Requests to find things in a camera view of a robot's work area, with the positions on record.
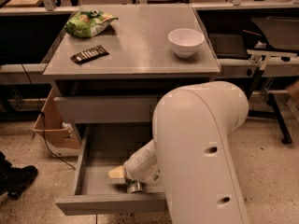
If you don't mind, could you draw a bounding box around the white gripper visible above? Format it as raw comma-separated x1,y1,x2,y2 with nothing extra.
108,154,161,185

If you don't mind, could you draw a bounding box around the silver green 7up can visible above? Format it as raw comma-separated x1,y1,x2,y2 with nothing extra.
125,179,143,194

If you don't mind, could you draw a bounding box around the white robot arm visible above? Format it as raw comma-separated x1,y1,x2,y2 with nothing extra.
108,81,249,224

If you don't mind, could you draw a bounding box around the open middle drawer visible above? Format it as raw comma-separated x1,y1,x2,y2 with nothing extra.
56,123,167,216

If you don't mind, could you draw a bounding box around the closed top drawer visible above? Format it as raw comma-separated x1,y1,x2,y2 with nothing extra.
54,96,158,124

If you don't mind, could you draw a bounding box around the grey drawer cabinet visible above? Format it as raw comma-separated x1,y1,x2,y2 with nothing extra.
42,4,221,142

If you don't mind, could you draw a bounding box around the brown cardboard box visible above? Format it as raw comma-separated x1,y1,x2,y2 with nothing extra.
33,91,80,157

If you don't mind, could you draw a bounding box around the black shoe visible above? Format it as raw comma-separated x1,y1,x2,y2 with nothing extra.
0,152,38,199

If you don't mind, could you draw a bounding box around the dark snack bar wrapper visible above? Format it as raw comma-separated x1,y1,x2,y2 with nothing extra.
70,45,108,64

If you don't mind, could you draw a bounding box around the white ceramic bowl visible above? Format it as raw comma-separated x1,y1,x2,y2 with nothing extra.
168,28,205,58

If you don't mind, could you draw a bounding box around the green chip bag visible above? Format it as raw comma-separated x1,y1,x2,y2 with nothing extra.
64,10,117,38

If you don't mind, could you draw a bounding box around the black metal stand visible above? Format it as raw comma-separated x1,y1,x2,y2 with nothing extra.
242,54,293,145

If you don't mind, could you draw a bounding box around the black power cable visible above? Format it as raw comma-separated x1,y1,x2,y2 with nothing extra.
20,63,77,171

